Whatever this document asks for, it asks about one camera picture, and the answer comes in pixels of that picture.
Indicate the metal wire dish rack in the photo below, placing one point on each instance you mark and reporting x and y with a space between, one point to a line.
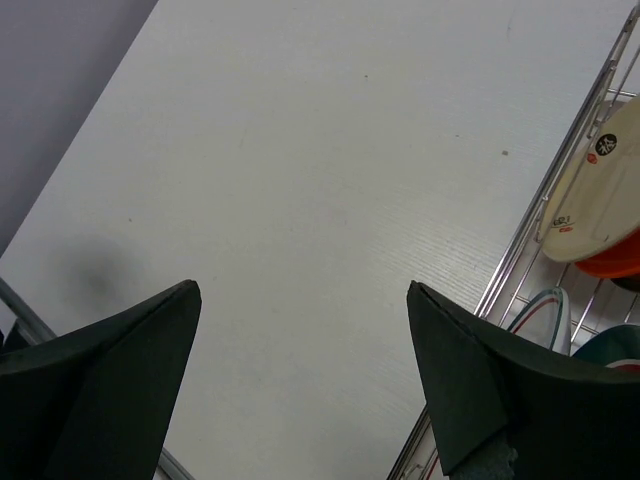
523 269

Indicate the cream beige plate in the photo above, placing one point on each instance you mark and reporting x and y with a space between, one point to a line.
595 204

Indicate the white plate red characters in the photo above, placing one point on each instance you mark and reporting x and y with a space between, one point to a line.
546 321

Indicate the orange plastic plate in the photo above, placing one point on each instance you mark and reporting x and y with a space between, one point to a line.
621 260

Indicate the brown yellow patterned plate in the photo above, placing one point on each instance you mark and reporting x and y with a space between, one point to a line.
629 283

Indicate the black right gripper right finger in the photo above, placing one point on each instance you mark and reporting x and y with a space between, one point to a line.
503 407

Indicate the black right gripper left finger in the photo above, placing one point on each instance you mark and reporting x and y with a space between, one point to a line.
96 403

